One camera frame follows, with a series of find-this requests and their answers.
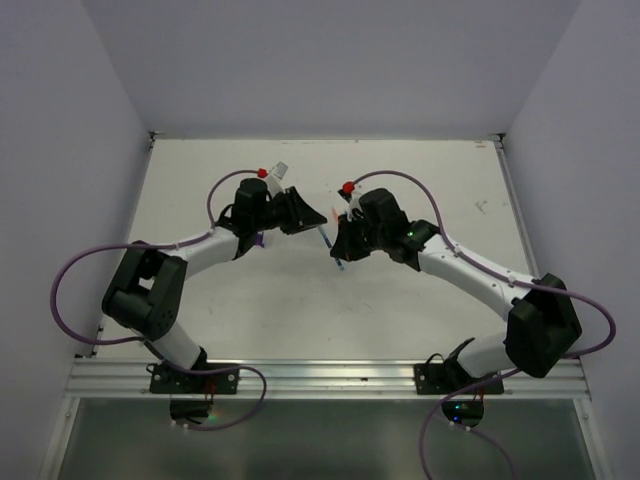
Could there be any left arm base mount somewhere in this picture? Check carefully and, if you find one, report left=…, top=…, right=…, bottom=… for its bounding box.
left=145, top=363, right=240, bottom=425

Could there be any teal gel pen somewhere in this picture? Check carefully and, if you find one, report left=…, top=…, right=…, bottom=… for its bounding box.
left=317, top=225, right=345, bottom=272

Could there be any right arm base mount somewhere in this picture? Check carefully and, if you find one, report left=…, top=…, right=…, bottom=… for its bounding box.
left=413, top=338, right=505, bottom=429

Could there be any aluminium mounting rail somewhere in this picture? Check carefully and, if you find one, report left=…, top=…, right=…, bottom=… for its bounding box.
left=64, top=358, right=590, bottom=400

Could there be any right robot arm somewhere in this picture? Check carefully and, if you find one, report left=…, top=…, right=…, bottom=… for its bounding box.
left=330, top=182, right=582, bottom=393

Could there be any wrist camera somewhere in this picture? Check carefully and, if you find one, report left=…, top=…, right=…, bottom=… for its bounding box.
left=338, top=181, right=364, bottom=221
left=263, top=162, right=288, bottom=197

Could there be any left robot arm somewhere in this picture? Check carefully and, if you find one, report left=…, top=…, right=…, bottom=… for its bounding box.
left=101, top=178, right=327, bottom=393

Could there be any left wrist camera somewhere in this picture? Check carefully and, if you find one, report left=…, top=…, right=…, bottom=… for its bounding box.
left=263, top=162, right=288, bottom=197

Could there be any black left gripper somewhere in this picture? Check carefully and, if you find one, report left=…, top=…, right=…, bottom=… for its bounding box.
left=253, top=186, right=326, bottom=235

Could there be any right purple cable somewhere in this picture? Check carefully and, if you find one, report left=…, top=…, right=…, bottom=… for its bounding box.
left=349, top=169, right=617, bottom=480

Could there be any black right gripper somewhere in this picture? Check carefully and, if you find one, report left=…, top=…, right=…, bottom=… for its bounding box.
left=331, top=209, right=388, bottom=260

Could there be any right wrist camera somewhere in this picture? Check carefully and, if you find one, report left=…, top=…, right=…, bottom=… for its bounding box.
left=338, top=181, right=364, bottom=221

